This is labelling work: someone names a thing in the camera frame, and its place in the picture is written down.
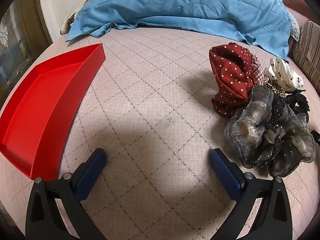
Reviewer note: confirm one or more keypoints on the white dotted satin scrunchie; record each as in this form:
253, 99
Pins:
282, 72

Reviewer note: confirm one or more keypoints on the white quilted cloth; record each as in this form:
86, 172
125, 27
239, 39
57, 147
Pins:
295, 30

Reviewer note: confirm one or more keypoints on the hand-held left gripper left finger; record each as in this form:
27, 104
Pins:
90, 175

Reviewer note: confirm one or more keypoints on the striped beige cushion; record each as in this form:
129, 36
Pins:
308, 52

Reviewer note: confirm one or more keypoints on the grey organza scrunchie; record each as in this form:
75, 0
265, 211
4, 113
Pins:
250, 125

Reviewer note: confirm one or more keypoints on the blue blanket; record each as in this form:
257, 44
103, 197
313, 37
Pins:
175, 2

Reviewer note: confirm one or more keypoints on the pink quilted bed cover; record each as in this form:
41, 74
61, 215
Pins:
150, 92

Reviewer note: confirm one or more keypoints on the patterned beige cloth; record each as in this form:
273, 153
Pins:
66, 23

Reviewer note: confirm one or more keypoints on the leopard print scrunchie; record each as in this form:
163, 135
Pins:
275, 86

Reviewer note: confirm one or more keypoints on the red plastic tray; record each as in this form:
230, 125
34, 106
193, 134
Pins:
37, 105

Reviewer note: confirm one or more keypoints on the red polka dot scrunchie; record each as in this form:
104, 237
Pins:
232, 80

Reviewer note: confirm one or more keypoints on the black hair claw clip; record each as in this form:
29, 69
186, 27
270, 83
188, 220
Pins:
300, 102

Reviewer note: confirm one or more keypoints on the plaid scrunchie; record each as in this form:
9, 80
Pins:
257, 70

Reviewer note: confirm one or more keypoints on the black sheer dotted scrunchie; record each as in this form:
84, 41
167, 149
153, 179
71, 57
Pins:
282, 130

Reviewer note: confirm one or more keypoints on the wooden door with glass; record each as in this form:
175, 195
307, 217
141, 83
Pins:
15, 42

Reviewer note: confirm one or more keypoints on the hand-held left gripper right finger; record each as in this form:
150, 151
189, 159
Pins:
225, 172

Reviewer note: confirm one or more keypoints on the maroon cushion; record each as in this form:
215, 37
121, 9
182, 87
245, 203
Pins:
295, 2

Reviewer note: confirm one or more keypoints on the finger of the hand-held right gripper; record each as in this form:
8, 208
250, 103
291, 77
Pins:
317, 137

